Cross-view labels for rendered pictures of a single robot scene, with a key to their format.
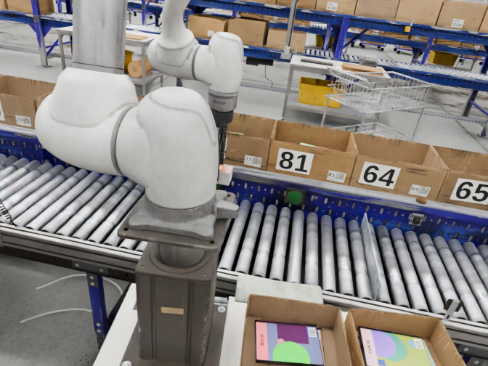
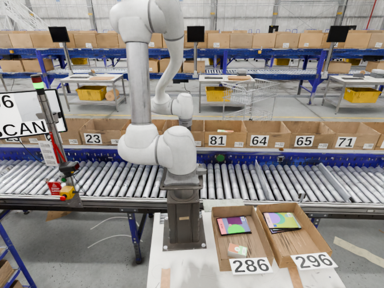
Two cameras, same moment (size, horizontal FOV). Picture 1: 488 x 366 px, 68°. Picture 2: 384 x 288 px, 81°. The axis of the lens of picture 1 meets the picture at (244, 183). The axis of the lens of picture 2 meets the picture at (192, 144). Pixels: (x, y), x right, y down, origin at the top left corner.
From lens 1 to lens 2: 0.42 m
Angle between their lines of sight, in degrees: 4
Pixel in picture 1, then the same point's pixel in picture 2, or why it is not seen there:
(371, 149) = (253, 127)
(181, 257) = (185, 194)
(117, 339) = (157, 238)
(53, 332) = (106, 249)
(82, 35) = (136, 112)
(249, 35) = not seen: hidden behind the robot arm
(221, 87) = (185, 117)
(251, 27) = not seen: hidden behind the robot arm
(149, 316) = (174, 223)
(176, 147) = (182, 151)
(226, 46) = (186, 100)
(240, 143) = not seen: hidden behind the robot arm
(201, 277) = (195, 201)
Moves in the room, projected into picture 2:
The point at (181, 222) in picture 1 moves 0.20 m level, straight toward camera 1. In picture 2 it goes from (186, 179) to (197, 207)
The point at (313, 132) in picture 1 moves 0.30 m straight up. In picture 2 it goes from (223, 123) to (225, 95)
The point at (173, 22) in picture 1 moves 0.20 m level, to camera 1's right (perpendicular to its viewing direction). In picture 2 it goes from (161, 93) to (194, 92)
